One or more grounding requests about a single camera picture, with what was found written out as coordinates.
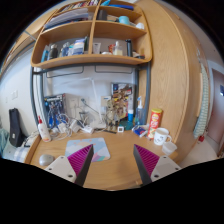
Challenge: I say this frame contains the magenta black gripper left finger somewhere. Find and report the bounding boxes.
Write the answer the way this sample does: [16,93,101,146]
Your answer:
[46,144,94,186]

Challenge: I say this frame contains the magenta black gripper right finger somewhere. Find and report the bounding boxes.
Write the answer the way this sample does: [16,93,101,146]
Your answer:
[133,144,180,186]

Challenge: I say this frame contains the grey computer mouse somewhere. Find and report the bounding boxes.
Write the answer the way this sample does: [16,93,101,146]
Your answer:
[39,154,54,166]

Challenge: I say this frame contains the pastel patterned mouse pad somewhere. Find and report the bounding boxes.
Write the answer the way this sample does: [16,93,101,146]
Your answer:
[64,137,111,163]

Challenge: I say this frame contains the clear plastic cup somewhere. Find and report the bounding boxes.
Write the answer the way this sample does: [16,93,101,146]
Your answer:
[162,142,177,155]

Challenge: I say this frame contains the white ceramic mug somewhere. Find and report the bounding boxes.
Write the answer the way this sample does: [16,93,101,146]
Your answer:
[154,128,172,146]

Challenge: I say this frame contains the blue snack packet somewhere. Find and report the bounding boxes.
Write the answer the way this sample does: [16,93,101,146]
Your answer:
[132,125,147,137]

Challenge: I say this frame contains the white power strip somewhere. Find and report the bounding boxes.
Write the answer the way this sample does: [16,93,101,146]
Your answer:
[81,125,94,134]

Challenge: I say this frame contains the white lotion pump bottle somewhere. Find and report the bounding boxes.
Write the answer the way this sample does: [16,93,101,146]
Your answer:
[38,118,51,142]

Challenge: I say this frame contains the small white cube clock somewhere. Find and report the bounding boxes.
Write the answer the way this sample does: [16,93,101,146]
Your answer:
[117,126,124,133]

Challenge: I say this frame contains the white desk lamp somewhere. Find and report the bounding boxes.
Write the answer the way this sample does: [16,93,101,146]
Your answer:
[53,77,105,129]

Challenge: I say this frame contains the red chips canister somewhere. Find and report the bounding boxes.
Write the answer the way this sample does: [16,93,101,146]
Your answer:
[147,108,162,139]

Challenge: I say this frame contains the blue spray bottle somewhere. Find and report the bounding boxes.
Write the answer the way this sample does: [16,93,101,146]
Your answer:
[135,96,144,125]

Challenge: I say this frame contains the robot model kit box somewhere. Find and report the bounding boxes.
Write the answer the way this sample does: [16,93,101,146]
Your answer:
[44,94,66,128]

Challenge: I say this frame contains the black bag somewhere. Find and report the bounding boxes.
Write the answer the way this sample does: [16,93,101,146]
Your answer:
[9,108,26,147]

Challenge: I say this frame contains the anime figure box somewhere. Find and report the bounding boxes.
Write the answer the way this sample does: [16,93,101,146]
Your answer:
[112,83,134,119]

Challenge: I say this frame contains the tall wooden wardrobe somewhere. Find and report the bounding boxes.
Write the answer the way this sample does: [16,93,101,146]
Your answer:
[138,0,207,163]

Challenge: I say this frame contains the black bottle on shelf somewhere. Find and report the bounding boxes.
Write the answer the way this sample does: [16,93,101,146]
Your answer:
[126,39,133,57]

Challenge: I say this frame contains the teal cup on shelf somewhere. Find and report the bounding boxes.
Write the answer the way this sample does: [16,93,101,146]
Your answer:
[119,16,130,25]

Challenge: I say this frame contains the wooden wall shelf unit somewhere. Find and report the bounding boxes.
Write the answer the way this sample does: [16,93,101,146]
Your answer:
[31,0,152,69]

